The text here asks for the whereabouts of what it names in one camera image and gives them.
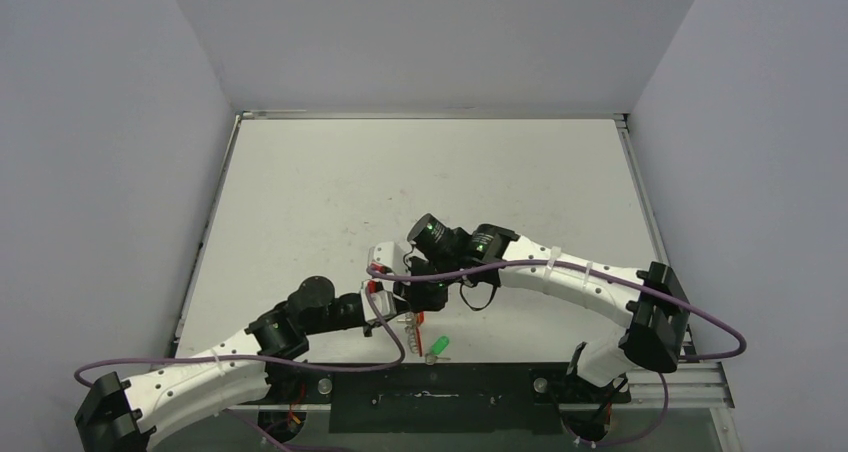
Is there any silver keyring with red grip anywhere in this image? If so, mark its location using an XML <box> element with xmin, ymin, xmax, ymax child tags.
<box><xmin>399</xmin><ymin>312</ymin><xmax>425</xmax><ymax>357</ymax></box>

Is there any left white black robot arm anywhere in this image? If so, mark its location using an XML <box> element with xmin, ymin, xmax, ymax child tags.
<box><xmin>74</xmin><ymin>276</ymin><xmax>410</xmax><ymax>451</ymax></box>

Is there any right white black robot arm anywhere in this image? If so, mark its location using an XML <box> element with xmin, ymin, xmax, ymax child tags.
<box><xmin>371</xmin><ymin>214</ymin><xmax>690</xmax><ymax>401</ymax></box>

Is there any green tag key near edge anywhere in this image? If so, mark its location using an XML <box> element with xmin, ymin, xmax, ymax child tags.
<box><xmin>424</xmin><ymin>335</ymin><xmax>450</xmax><ymax>366</ymax></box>

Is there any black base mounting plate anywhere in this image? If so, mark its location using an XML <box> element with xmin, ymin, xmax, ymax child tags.
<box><xmin>245</xmin><ymin>362</ymin><xmax>631</xmax><ymax>441</ymax></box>

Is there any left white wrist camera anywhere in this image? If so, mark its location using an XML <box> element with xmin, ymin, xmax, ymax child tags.
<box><xmin>360</xmin><ymin>280</ymin><xmax>397</xmax><ymax>324</ymax></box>

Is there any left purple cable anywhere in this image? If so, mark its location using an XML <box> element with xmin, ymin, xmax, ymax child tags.
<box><xmin>72</xmin><ymin>283</ymin><xmax>407</xmax><ymax>452</ymax></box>

